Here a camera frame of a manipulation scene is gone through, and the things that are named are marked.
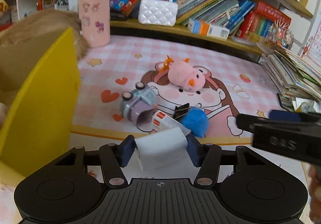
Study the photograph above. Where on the yellow cardboard box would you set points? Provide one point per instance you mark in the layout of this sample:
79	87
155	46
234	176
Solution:
40	83

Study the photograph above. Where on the red book set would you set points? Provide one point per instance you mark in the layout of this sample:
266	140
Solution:
260	21

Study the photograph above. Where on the orange white cat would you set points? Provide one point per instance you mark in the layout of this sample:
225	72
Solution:
46	21

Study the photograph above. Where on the pink plush chick toy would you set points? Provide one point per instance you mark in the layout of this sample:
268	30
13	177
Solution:
180	73

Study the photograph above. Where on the grey purple toy car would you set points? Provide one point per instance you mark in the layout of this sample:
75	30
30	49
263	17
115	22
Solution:
139	105

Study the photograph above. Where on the blue fluffy pompom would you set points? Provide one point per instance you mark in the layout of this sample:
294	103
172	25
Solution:
196	120

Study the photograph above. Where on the pink checkered table mat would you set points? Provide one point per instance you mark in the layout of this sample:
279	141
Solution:
232	86

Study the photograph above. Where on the black binder clip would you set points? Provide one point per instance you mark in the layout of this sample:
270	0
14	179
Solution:
181	111

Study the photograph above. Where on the pink sticker cup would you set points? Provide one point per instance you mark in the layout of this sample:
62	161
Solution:
95	19

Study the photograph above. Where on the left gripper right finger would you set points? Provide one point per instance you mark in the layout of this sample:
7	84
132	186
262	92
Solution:
207	158

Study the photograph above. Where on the red white small box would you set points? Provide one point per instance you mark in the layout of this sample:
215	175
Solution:
161	121

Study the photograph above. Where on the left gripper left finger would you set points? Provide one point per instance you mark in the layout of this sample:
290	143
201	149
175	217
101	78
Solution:
114	157

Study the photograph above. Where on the orange white medicine box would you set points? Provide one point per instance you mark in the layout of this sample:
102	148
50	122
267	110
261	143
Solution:
208	29

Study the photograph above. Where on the white quilted pearl handbag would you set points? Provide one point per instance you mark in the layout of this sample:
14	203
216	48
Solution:
158	12

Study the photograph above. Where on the stack of magazines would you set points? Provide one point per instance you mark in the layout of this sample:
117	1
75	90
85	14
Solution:
293	76

